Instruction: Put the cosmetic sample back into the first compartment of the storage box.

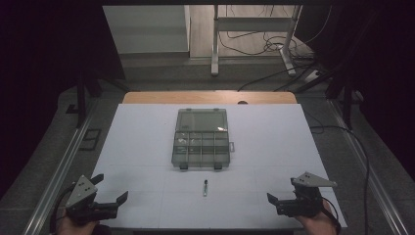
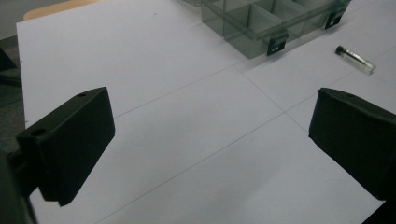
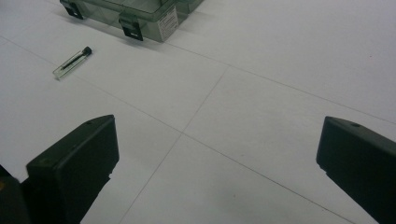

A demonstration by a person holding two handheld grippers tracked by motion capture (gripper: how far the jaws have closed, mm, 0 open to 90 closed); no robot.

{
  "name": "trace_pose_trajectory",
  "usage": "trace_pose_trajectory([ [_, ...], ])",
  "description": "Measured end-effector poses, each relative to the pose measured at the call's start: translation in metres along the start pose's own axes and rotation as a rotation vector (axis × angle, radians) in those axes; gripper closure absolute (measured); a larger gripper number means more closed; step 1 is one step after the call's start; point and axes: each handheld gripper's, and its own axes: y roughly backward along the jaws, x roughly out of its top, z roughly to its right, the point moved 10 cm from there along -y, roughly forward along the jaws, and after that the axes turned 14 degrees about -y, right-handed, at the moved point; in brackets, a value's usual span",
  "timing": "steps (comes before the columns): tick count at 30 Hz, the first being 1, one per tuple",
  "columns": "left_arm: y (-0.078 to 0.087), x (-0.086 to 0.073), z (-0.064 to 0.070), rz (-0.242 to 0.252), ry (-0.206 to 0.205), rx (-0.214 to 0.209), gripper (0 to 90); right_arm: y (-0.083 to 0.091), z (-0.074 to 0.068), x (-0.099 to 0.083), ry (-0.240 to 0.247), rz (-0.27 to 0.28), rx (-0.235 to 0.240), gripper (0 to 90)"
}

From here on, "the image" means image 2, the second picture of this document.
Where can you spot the clear plastic compartment organizer box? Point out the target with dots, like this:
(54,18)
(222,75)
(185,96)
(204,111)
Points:
(264,21)

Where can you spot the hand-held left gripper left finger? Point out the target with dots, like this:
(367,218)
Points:
(71,143)

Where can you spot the small glass vial black cap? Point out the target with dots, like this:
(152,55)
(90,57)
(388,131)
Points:
(355,59)

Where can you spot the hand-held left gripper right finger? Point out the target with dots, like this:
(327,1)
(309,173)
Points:
(358,143)

